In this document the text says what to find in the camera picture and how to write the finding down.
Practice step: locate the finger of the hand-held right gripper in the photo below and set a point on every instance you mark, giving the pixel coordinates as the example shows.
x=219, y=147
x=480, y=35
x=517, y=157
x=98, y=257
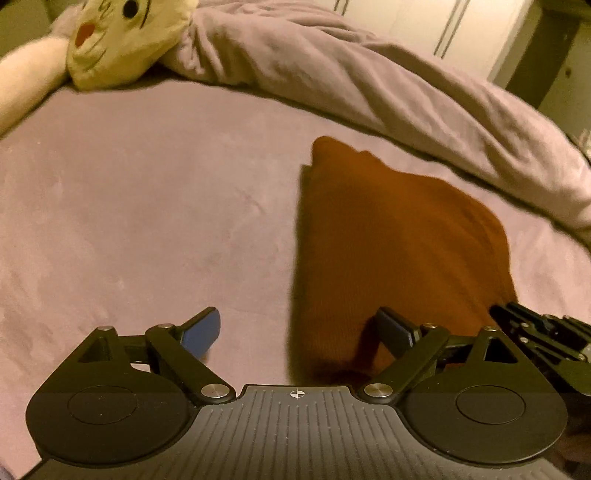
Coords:
x=554, y=323
x=535, y=347

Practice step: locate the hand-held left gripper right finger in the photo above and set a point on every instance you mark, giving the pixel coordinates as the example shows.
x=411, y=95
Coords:
x=392, y=329

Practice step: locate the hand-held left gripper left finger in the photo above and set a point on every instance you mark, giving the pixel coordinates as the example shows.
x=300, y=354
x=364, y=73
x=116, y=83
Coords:
x=203, y=330

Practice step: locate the brown knit sweater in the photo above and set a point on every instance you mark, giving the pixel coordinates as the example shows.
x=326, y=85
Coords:
x=392, y=249

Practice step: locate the purple fleece duvet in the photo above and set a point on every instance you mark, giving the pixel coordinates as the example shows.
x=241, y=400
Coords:
x=369, y=83

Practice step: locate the dark wooden panel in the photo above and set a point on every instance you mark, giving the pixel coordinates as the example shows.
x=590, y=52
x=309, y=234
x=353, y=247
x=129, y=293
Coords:
x=549, y=41

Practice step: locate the cream plush toy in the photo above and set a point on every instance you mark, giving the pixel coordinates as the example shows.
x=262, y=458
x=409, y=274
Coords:
x=124, y=41

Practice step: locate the white wardrobe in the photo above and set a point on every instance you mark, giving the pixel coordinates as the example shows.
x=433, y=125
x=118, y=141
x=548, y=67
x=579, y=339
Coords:
x=461, y=32

